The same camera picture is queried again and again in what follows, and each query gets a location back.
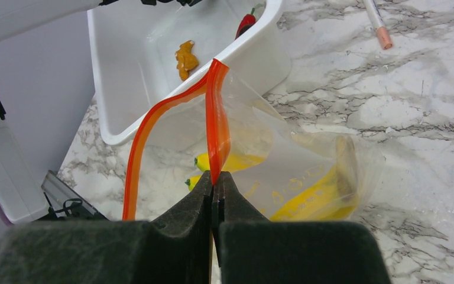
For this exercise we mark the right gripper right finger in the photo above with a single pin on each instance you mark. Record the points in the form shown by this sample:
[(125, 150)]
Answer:
[(253, 249)]

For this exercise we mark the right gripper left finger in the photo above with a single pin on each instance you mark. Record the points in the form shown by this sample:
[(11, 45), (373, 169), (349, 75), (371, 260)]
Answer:
[(174, 248)]

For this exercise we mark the small yellow banana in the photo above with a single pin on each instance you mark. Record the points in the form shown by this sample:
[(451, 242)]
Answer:
[(235, 162)]

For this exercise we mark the large yellow banana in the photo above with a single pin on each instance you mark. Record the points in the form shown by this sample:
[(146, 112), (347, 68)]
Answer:
[(330, 198)]

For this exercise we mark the clear zip bag orange zipper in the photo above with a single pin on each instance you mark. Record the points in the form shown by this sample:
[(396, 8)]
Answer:
[(220, 114)]

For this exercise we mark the small orange food piece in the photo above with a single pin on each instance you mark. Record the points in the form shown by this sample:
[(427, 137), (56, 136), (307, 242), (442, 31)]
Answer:
[(186, 60)]

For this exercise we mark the red chili pepper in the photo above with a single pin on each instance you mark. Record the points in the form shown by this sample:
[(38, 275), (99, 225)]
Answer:
[(247, 22)]

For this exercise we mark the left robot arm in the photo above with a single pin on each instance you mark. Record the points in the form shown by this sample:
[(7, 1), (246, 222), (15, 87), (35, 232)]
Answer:
[(21, 200)]

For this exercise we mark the white plastic bin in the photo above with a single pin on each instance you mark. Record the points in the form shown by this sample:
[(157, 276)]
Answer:
[(133, 53)]

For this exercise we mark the white marker pink cap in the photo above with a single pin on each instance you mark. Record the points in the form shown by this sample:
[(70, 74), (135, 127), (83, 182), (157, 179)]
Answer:
[(381, 31)]

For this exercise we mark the metal table frame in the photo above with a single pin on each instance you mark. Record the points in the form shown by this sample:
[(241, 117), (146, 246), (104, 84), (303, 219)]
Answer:
[(64, 203)]

